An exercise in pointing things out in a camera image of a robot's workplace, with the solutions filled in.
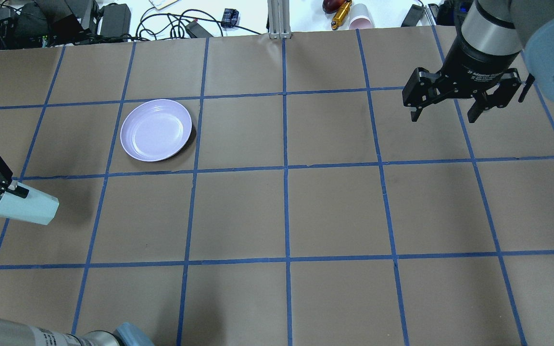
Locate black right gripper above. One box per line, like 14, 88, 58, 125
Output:
402, 37, 522, 124

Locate mint green faceted cup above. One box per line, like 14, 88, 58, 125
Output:
0, 183, 60, 225

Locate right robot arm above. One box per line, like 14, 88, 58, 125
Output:
402, 0, 554, 123

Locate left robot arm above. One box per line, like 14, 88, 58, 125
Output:
0, 156, 152, 346

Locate pink paper cup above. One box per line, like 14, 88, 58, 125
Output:
348, 3, 375, 29

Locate lilac plate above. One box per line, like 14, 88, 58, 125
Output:
119, 99, 193, 162

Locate gold metal cylinder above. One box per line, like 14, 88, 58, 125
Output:
330, 0, 352, 30

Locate black power adapter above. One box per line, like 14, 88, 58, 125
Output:
99, 3, 131, 42

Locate small blue black box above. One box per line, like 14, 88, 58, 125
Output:
220, 8, 239, 29

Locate aluminium frame post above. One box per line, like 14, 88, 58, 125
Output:
267, 0, 292, 40

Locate black cable bundle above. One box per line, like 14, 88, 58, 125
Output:
135, 9, 225, 41

